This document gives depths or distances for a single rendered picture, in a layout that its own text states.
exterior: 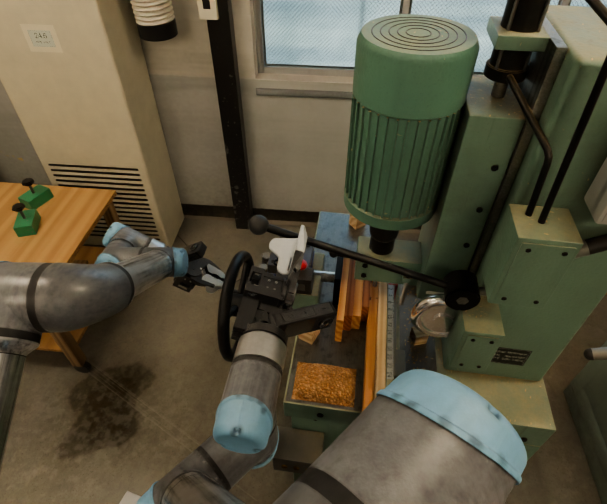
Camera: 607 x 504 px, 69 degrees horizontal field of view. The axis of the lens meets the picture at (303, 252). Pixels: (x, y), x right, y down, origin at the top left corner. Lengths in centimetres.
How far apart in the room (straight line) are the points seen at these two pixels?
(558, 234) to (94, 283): 72
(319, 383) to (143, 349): 137
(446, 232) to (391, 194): 14
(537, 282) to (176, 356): 165
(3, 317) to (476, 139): 77
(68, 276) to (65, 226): 126
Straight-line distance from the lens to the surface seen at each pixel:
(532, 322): 99
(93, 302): 80
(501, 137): 74
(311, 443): 119
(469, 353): 90
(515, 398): 114
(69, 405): 215
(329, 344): 99
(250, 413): 60
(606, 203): 73
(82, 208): 212
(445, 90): 68
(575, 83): 68
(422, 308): 89
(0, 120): 288
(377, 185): 75
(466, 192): 79
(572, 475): 207
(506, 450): 37
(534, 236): 71
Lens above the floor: 173
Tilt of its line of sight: 45 degrees down
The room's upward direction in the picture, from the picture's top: straight up
